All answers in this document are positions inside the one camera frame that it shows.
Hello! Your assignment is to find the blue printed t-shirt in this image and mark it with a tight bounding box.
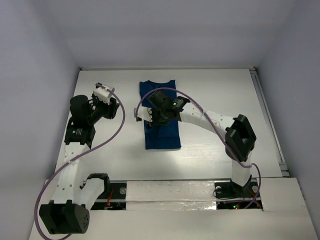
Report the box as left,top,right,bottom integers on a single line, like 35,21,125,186
139,80,181,150

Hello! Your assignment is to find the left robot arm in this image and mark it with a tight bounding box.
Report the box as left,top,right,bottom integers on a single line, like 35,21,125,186
34,92,125,240

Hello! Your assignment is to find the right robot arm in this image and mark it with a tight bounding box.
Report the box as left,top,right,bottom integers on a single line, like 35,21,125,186
145,89,257,196

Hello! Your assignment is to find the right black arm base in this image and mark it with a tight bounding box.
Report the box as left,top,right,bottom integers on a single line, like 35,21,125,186
212,181,263,210

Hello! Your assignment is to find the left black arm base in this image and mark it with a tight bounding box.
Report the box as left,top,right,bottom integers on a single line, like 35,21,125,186
91,181,127,211

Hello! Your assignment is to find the silver foil covered panel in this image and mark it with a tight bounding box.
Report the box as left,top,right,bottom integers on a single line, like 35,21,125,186
125,180,217,211

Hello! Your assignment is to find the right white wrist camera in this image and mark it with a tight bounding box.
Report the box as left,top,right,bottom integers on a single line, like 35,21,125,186
133,106,153,123

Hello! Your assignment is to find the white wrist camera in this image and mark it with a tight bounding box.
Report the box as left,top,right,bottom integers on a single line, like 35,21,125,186
93,83,115,105
133,106,153,123

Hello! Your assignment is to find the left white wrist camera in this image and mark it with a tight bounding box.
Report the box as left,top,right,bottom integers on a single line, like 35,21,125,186
93,83,115,105

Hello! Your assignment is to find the right aluminium rail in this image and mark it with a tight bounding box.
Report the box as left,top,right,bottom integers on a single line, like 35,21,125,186
249,67,291,178

